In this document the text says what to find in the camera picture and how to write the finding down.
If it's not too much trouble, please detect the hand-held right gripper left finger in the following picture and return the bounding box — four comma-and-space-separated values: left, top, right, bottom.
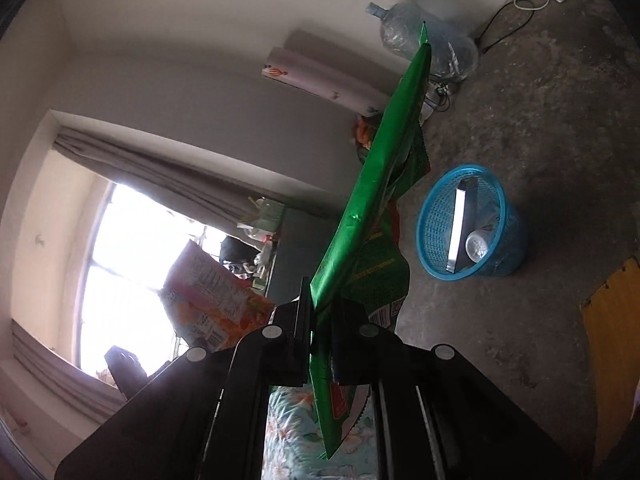
55, 277, 314, 480

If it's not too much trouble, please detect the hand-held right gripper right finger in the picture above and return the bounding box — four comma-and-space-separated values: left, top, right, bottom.
332, 301, 595, 480

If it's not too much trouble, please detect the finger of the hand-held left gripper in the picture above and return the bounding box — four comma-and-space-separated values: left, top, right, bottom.
104, 345, 152, 402

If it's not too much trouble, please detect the orange pink snack packet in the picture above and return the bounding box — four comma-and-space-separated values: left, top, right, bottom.
158, 239, 277, 354

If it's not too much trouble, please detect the green snack bag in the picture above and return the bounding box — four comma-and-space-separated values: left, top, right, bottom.
308, 20, 432, 460

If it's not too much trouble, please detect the pale paper cup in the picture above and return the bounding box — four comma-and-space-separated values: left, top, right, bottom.
464, 228, 495, 263

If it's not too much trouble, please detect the long white box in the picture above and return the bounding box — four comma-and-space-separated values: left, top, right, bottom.
444, 178, 479, 275

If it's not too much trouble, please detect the blue plastic mesh basket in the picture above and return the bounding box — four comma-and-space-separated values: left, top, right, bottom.
416, 163, 531, 280

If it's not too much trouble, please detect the grey bedside cabinet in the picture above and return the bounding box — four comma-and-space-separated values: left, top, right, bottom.
264, 207, 342, 307

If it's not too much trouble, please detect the grey curtain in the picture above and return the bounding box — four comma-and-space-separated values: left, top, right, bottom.
0, 319, 127, 424
51, 126, 262, 229

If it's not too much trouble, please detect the black bag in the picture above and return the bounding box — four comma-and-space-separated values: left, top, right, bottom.
218, 235, 261, 277

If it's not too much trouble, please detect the white plastic bag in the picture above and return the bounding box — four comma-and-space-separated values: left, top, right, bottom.
237, 222, 266, 244

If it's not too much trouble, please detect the green plastic storage basket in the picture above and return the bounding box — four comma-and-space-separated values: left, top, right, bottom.
254, 198, 284, 234

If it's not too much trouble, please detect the floral turquoise blanket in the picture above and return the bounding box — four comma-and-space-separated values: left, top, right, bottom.
262, 385, 382, 480

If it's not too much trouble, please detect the orange snack bag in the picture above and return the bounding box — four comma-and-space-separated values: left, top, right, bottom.
353, 115, 382, 167

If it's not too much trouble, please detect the rolled white printed poster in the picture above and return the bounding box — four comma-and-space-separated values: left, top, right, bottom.
261, 45, 392, 114

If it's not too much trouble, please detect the wooden stool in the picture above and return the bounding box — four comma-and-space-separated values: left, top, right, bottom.
579, 255, 640, 472

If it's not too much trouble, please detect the large clear water jug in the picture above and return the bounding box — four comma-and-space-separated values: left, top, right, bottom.
365, 0, 480, 84

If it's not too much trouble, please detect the black cable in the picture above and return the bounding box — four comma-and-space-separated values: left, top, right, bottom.
472, 0, 539, 54

